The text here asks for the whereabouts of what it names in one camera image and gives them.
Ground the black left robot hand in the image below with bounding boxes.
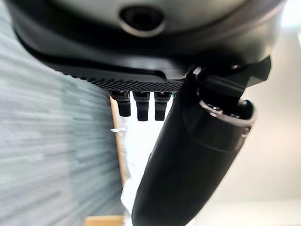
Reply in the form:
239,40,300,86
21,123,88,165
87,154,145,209
5,0,288,226

